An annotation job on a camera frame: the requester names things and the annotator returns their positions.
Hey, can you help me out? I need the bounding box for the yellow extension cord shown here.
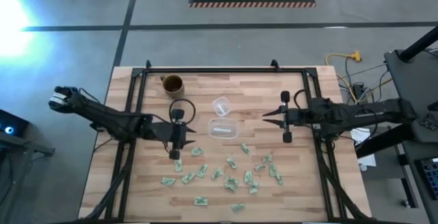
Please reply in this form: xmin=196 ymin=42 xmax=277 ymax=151
xmin=324 ymin=49 xmax=363 ymax=102

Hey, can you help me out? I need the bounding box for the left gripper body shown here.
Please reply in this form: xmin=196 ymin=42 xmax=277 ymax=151
xmin=150 ymin=109 xmax=188 ymax=161

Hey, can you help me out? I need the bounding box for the black stand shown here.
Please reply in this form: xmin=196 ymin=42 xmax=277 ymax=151
xmin=0 ymin=127 xmax=56 ymax=224

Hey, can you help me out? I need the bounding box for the white paper sheet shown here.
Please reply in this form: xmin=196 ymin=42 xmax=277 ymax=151
xmin=350 ymin=127 xmax=378 ymax=169

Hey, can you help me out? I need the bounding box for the keyboard with blue keys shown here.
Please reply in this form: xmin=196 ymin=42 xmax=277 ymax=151
xmin=418 ymin=156 xmax=438 ymax=200

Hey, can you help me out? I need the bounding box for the olive ceramic mug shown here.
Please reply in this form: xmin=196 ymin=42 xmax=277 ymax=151
xmin=160 ymin=74 xmax=186 ymax=99

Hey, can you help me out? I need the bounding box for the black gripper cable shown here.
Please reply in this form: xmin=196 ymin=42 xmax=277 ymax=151
xmin=168 ymin=98 xmax=197 ymax=128
xmin=293 ymin=88 xmax=309 ymax=111

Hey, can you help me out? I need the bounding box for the rectangular clear plastic container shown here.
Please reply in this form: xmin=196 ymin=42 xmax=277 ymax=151
xmin=207 ymin=117 xmax=240 ymax=140

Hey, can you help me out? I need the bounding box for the black pole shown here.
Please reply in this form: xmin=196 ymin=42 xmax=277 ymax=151
xmin=398 ymin=25 xmax=438 ymax=63

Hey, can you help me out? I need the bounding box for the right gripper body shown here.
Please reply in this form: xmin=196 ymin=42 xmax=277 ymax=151
xmin=280 ymin=90 xmax=314 ymax=145

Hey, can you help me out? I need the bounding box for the black floor cable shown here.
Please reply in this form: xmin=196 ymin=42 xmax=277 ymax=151
xmin=337 ymin=58 xmax=393 ymax=107

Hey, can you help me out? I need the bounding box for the black device with blue light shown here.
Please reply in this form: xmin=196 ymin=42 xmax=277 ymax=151
xmin=0 ymin=108 xmax=30 ymax=138

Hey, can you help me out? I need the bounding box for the black metal table frame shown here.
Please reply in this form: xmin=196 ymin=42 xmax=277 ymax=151
xmin=102 ymin=59 xmax=371 ymax=224

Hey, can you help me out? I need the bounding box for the black desk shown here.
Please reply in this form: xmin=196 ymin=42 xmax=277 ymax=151
xmin=355 ymin=47 xmax=438 ymax=224

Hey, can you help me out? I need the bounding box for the black controller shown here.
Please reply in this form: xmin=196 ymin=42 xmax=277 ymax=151
xmin=417 ymin=112 xmax=438 ymax=133

